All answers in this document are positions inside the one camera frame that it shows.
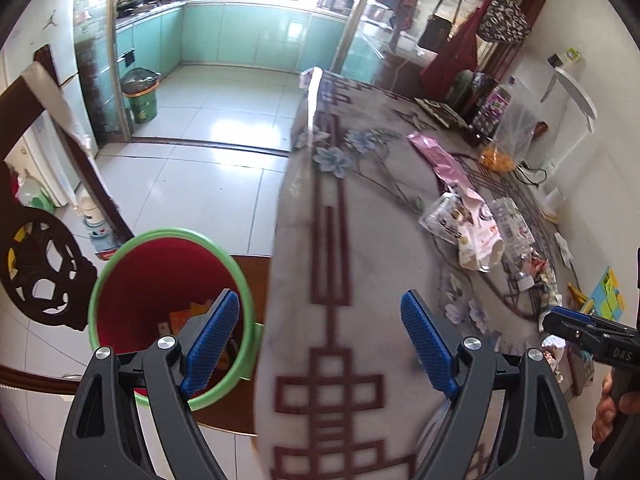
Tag clear crushed plastic bottle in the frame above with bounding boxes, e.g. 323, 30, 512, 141
489, 197, 535, 292

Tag pink white snack bag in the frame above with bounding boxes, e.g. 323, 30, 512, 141
457, 188, 506, 273

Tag clear plastic cup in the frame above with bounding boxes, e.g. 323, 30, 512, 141
419, 192, 462, 245

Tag pink plastic bag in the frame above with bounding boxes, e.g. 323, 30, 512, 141
407, 132, 484, 207

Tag yellow iced tea carton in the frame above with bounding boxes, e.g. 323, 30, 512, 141
169, 300, 213, 335

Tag green kitchen trash bin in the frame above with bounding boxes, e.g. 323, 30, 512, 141
120, 67, 160, 124

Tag teal kitchen cabinets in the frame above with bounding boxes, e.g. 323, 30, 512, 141
116, 1, 347, 77

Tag person's right hand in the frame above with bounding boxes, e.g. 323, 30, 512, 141
591, 372, 640, 443

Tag crumpled white tissue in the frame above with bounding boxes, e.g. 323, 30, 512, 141
554, 232, 574, 269

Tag red bin with green rim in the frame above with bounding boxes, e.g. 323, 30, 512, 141
88, 228, 262, 411

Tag floral table cloth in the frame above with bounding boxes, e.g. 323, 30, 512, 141
255, 67, 577, 479

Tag white kettle on floor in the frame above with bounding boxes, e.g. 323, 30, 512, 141
78, 190, 122, 261

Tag dark wooden chair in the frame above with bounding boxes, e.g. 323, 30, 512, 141
0, 44, 136, 396

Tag zip bag with orange snacks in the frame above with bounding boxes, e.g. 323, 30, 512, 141
480, 77, 540, 174

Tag white desk lamp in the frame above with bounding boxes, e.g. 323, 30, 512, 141
540, 48, 598, 212

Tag green detergent jug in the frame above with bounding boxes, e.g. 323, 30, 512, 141
17, 174, 55, 214

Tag dark drink bottle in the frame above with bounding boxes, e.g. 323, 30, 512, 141
468, 78, 514, 148

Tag black snack packet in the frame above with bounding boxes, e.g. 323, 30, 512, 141
414, 98, 468, 129

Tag dark red hanging garment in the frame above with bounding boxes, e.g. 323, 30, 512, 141
420, 0, 492, 102

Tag black white patterned bag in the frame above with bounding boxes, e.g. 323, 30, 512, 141
476, 0, 530, 44

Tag black hanging pouch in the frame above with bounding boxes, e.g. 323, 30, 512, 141
418, 14, 452, 53

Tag black wok on stove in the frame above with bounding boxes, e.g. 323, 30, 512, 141
116, 0, 145, 18

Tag white refrigerator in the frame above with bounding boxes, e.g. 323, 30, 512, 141
1, 0, 91, 207

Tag black power cable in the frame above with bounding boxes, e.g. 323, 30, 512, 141
514, 161, 549, 187

